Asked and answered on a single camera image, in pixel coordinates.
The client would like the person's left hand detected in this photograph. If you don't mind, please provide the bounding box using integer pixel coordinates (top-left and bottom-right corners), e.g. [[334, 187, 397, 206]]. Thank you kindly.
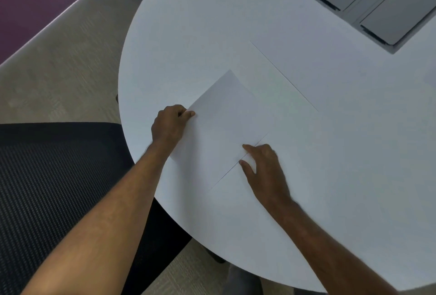
[[151, 104, 196, 151]]

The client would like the person's right forearm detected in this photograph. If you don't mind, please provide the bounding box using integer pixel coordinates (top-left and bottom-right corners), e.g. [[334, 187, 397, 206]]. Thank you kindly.
[[266, 199, 400, 295]]

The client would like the white paper sheet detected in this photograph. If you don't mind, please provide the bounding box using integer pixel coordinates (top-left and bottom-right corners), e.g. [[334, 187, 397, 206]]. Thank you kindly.
[[169, 40, 320, 192]]

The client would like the person's left forearm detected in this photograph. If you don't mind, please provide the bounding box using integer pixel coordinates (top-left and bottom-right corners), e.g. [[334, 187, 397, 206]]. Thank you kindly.
[[20, 141, 171, 295]]

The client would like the black mesh office chair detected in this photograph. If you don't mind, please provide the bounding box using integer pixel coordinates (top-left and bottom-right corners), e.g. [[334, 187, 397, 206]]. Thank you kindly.
[[0, 122, 193, 295]]

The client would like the grey table cable hatch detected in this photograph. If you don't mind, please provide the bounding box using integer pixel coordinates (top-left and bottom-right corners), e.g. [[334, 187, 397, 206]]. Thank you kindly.
[[306, 0, 436, 55]]

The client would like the dark table base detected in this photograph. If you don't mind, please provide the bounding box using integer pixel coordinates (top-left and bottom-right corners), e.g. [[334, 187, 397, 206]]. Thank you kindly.
[[204, 248, 228, 265]]

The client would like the person's right hand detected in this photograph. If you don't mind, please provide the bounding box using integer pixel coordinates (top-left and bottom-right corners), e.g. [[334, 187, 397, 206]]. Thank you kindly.
[[238, 143, 297, 212]]

